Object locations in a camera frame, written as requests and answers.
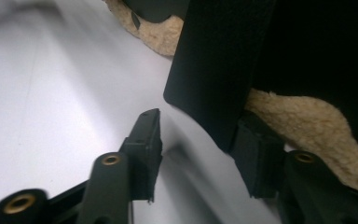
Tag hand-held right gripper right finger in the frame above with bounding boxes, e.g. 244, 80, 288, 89
229, 110, 358, 224

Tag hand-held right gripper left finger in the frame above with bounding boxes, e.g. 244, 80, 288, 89
77, 107, 163, 224

